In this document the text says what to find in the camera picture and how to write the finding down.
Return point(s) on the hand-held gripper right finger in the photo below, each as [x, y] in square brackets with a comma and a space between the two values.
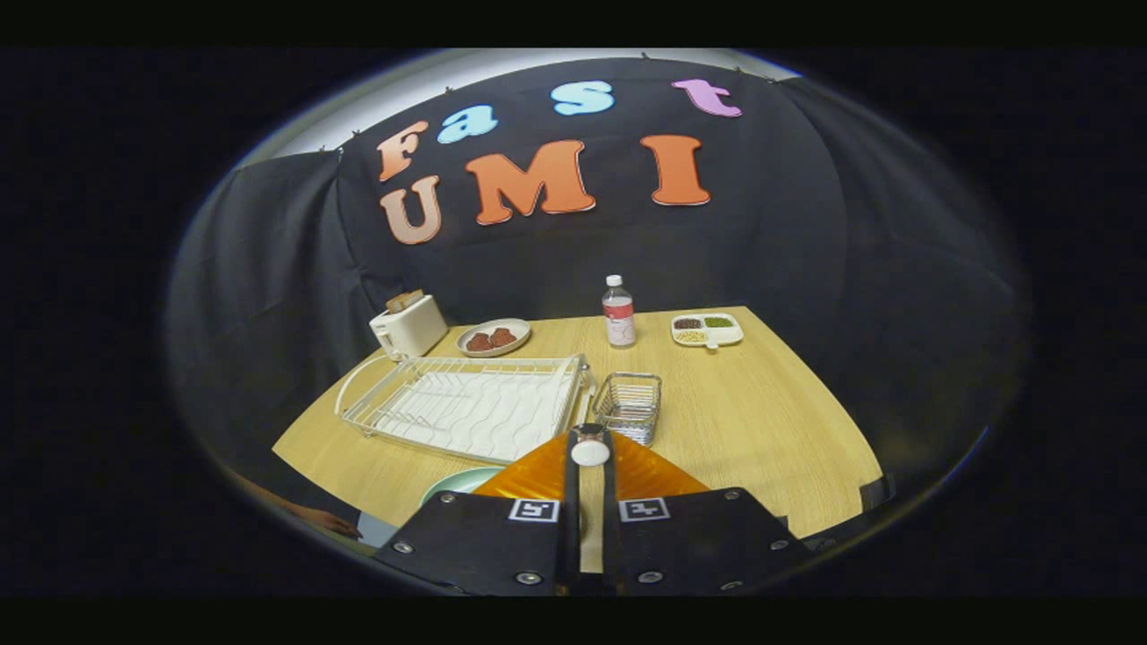
[708, 542]

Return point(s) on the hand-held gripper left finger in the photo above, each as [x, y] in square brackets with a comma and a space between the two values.
[475, 542]

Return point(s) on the light green plate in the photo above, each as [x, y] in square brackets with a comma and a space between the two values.
[452, 485]

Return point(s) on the small beige plate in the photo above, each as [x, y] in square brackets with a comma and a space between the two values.
[515, 327]

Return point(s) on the red-brown cookie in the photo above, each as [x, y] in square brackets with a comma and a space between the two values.
[478, 341]
[503, 337]

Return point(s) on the white divided tray with beans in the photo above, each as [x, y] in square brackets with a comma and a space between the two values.
[728, 334]

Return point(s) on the white toaster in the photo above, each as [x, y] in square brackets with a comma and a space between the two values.
[412, 330]

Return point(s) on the clear bottle red label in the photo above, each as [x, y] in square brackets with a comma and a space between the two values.
[619, 322]

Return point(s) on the toast slice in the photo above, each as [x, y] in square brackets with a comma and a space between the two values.
[405, 301]

